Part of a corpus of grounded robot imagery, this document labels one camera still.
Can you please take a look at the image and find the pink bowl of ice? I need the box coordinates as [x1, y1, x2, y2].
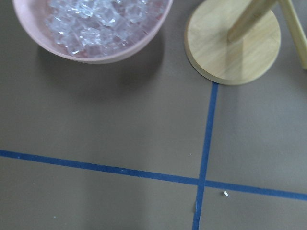
[13, 0, 172, 64]

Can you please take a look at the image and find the wooden cup stand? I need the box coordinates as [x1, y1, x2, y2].
[184, 0, 307, 86]

